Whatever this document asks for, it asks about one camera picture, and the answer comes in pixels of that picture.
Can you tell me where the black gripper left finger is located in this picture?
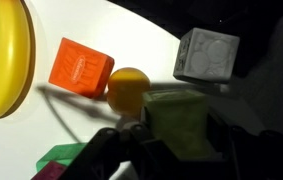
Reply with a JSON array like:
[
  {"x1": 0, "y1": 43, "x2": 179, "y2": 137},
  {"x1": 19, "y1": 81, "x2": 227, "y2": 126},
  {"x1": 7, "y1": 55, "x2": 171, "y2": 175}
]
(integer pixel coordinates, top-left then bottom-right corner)
[{"x1": 115, "y1": 114, "x2": 149, "y2": 141}]

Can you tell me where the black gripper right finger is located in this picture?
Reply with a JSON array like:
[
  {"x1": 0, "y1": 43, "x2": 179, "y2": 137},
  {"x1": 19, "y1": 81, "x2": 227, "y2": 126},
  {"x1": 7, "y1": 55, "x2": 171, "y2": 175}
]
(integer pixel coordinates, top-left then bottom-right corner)
[{"x1": 207, "y1": 110, "x2": 236, "y2": 158}]

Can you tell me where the lime green block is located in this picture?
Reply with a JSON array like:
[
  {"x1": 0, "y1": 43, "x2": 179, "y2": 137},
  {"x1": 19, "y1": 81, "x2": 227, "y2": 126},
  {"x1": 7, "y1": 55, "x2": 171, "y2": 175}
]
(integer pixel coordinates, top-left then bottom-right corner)
[{"x1": 142, "y1": 89, "x2": 216, "y2": 162}]

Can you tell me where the dark green block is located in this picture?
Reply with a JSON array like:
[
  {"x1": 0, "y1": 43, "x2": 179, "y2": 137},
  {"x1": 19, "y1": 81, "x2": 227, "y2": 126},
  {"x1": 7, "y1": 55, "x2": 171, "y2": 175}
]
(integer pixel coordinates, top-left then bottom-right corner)
[{"x1": 35, "y1": 142, "x2": 89, "y2": 173}]

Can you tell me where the orange block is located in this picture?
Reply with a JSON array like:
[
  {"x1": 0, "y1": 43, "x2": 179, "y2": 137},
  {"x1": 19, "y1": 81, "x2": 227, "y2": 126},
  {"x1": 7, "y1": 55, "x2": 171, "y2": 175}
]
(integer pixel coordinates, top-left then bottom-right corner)
[{"x1": 48, "y1": 37, "x2": 115, "y2": 100}]

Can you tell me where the magenta block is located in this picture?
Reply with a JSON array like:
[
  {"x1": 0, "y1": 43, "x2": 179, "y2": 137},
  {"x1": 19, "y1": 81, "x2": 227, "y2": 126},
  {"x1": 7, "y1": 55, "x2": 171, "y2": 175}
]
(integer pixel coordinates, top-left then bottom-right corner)
[{"x1": 30, "y1": 160, "x2": 69, "y2": 180}]

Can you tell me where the grey embossed cube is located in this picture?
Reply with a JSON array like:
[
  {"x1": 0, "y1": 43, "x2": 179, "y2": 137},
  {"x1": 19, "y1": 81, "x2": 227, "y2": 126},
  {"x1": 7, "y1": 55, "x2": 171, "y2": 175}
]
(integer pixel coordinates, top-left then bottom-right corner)
[{"x1": 173, "y1": 27, "x2": 241, "y2": 85}]

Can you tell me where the yellow banana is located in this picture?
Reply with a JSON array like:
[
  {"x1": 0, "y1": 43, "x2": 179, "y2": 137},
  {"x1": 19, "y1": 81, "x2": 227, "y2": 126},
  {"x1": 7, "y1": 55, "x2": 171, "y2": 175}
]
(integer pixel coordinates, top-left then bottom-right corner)
[{"x1": 0, "y1": 0, "x2": 37, "y2": 121}]

